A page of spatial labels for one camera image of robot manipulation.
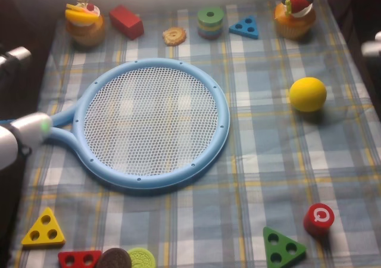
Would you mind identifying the yellow triangle with three holes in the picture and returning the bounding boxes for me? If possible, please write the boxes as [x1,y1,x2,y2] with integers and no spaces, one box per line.
[20,207,66,248]

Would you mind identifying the yellow ball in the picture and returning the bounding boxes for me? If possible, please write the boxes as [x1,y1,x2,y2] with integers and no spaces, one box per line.
[289,76,327,113]

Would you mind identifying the red wooden block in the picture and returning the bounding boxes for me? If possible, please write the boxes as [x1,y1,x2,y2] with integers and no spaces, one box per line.
[108,5,145,40]

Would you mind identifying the green sandwich cookie toy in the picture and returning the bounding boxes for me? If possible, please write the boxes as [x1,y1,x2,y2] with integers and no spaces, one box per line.
[127,247,157,268]

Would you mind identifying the tan toy biscuit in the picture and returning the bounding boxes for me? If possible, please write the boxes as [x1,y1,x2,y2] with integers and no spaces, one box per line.
[162,26,188,47]

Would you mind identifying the toy cupcake with strawberries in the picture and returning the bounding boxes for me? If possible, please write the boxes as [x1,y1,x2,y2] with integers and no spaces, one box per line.
[273,0,317,40]

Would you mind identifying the red triangle with holes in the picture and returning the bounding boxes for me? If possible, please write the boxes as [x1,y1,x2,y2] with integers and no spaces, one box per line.
[58,250,103,268]

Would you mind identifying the stacked rings with green top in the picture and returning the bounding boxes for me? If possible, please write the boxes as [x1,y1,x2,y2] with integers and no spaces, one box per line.
[196,7,224,40]

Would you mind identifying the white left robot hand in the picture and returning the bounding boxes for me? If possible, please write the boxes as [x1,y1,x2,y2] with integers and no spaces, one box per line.
[0,46,32,84]

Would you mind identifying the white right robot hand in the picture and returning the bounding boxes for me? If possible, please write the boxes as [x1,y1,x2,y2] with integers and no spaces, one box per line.
[361,31,381,58]

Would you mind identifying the toy cupcake with orange slices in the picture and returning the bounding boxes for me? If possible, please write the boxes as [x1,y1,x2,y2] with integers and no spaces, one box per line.
[64,0,106,47]

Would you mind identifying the blue plaid tablecloth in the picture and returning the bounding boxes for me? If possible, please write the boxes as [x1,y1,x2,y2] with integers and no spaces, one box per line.
[14,0,381,268]

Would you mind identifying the green triangle with three holes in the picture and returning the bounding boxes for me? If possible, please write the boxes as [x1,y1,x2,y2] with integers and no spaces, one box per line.
[263,226,307,268]

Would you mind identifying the chocolate sandwich cookie toy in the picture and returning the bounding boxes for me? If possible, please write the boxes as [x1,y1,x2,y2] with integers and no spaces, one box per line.
[95,247,132,268]

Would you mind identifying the red cylinder with white mark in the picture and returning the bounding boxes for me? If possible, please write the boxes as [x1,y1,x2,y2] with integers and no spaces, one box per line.
[302,202,336,238]

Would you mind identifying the light blue toy racket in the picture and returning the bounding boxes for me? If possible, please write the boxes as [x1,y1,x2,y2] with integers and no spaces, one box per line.
[0,57,231,197]

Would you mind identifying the blue triangle with three holes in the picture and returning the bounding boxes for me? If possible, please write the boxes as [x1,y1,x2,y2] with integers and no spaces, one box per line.
[228,15,259,40]

